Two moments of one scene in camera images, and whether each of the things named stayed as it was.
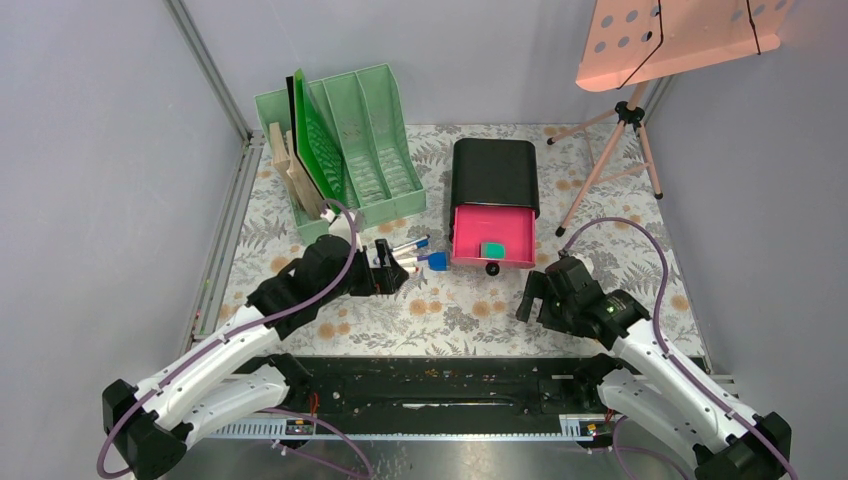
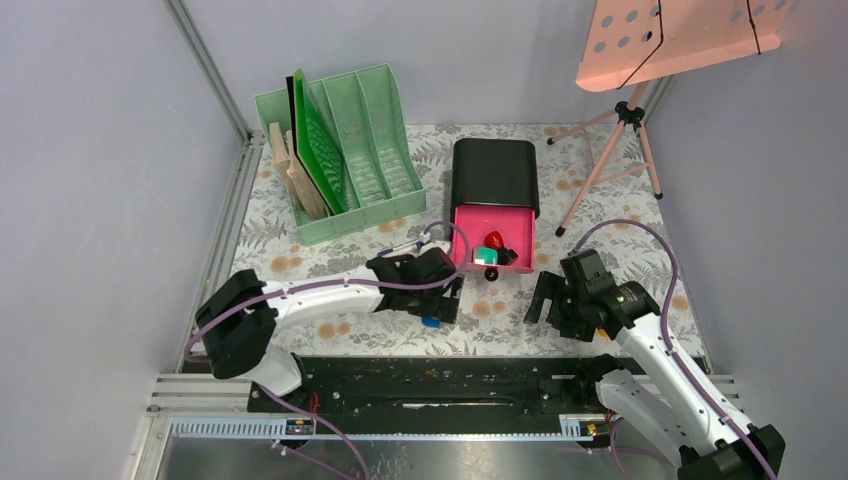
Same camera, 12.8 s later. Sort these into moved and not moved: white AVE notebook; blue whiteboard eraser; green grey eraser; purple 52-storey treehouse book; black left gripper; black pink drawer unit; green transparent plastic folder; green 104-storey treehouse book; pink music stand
Moved: green grey eraser; black left gripper; blue whiteboard eraser
Not moved: green 104-storey treehouse book; pink music stand; white AVE notebook; green transparent plastic folder; black pink drawer unit; purple 52-storey treehouse book
